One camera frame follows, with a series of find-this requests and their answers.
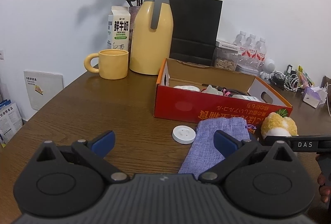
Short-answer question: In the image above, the tangle of black cables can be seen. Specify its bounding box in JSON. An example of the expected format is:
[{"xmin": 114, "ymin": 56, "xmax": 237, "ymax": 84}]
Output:
[{"xmin": 269, "ymin": 70, "xmax": 287, "ymax": 88}]

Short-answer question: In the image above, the water bottle middle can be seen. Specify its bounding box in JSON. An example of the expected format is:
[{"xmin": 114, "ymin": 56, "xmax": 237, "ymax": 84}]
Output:
[{"xmin": 242, "ymin": 34, "xmax": 256, "ymax": 69}]

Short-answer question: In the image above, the purple tissue pack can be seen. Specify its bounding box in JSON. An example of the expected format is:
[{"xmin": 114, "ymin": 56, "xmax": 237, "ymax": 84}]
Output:
[{"xmin": 302, "ymin": 87, "xmax": 327, "ymax": 109}]

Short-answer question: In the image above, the white and yellow plush hamster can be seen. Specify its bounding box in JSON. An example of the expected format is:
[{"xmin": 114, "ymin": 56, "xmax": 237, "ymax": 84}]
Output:
[{"xmin": 261, "ymin": 112, "xmax": 298, "ymax": 139}]

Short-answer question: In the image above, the yellow ceramic mug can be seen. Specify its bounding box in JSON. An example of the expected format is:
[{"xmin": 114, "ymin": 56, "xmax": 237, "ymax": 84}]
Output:
[{"xmin": 84, "ymin": 49, "xmax": 128, "ymax": 80}]

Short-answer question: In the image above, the braided black cable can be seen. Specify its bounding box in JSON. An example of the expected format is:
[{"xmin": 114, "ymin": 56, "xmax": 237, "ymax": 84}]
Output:
[{"xmin": 201, "ymin": 83, "xmax": 249, "ymax": 97}]

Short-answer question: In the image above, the red cardboard box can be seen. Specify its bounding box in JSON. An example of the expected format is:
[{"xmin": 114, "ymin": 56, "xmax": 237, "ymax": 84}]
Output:
[{"xmin": 154, "ymin": 59, "xmax": 293, "ymax": 126}]

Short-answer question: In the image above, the white wall panel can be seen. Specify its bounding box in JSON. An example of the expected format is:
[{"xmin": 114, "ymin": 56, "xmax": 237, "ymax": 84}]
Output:
[{"xmin": 24, "ymin": 71, "xmax": 64, "ymax": 110}]

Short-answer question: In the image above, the white milk carton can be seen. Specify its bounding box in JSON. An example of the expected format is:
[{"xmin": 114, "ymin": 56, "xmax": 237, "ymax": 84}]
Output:
[{"xmin": 107, "ymin": 6, "xmax": 131, "ymax": 50}]

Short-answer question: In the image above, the yellow thermos jug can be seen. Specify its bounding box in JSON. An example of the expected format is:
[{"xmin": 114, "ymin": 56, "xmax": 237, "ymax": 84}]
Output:
[{"xmin": 130, "ymin": 0, "xmax": 173, "ymax": 75}]

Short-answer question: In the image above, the water bottle left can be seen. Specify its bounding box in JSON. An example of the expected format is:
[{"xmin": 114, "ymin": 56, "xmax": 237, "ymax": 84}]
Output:
[{"xmin": 233, "ymin": 31, "xmax": 246, "ymax": 66}]

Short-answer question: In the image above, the tangle of white cables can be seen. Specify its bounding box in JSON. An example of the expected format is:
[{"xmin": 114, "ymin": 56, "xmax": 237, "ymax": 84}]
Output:
[{"xmin": 283, "ymin": 73, "xmax": 305, "ymax": 92}]

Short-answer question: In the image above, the white robot toy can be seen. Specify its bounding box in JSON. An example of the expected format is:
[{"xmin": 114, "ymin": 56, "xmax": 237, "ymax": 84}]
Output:
[{"xmin": 260, "ymin": 58, "xmax": 276, "ymax": 79}]

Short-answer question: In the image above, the white flat round lid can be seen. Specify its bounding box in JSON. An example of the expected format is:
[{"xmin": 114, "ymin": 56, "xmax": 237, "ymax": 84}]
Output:
[{"xmin": 172, "ymin": 125, "xmax": 196, "ymax": 144}]

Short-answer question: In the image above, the colourful snack packet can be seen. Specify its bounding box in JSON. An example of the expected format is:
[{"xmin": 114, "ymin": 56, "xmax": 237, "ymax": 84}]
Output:
[{"xmin": 297, "ymin": 66, "xmax": 314, "ymax": 88}]

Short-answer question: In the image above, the clear snack container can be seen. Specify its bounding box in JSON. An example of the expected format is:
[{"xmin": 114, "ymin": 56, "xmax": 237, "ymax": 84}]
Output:
[{"xmin": 212, "ymin": 40, "xmax": 239, "ymax": 71}]

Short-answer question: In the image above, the person's hand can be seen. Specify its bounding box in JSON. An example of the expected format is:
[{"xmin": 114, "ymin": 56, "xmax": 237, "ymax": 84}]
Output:
[{"xmin": 317, "ymin": 174, "xmax": 330, "ymax": 203}]

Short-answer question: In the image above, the water bottle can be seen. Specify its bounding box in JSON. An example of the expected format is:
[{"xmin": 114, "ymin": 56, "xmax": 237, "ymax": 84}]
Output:
[
  {"xmin": 250, "ymin": 37, "xmax": 267, "ymax": 71},
  {"xmin": 233, "ymin": 31, "xmax": 246, "ymax": 66},
  {"xmin": 242, "ymin": 34, "xmax": 256, "ymax": 69}
]

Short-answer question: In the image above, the purple drawstring cloth bag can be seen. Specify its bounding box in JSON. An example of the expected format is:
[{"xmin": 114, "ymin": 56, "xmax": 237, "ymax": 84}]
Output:
[{"xmin": 178, "ymin": 117, "xmax": 255, "ymax": 179}]

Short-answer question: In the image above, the water bottle right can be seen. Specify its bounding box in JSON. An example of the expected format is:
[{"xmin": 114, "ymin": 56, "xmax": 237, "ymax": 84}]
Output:
[{"xmin": 250, "ymin": 37, "xmax": 267, "ymax": 71}]

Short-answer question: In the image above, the black paper shopping bag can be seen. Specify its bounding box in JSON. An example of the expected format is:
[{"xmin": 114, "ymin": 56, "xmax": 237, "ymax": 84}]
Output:
[{"xmin": 169, "ymin": 0, "xmax": 223, "ymax": 66}]

